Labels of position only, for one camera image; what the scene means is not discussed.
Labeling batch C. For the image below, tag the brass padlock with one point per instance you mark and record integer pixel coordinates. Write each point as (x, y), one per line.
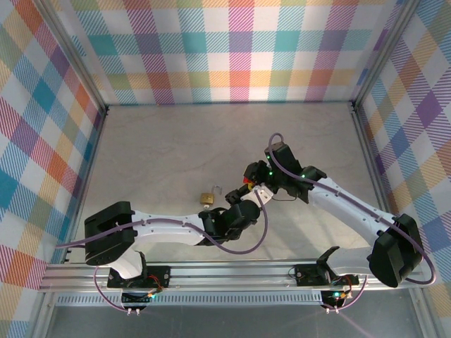
(207, 199)

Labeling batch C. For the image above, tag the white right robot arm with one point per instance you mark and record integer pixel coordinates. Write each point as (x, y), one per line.
(352, 207)

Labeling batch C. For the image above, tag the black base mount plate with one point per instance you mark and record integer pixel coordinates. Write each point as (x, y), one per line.
(306, 274)
(158, 276)

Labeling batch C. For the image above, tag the aluminium side rail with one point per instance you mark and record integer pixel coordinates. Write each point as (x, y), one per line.
(88, 169)
(377, 158)

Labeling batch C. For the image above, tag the black controller box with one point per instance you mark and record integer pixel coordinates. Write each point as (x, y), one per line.
(336, 299)
(137, 299)

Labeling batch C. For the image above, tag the red padlock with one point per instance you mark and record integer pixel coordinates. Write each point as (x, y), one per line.
(247, 180)

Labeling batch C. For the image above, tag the aluminium corner post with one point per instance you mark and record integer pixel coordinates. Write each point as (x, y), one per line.
(72, 56)
(385, 53)

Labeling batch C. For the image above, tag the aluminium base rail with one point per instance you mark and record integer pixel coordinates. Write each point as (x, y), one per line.
(229, 274)

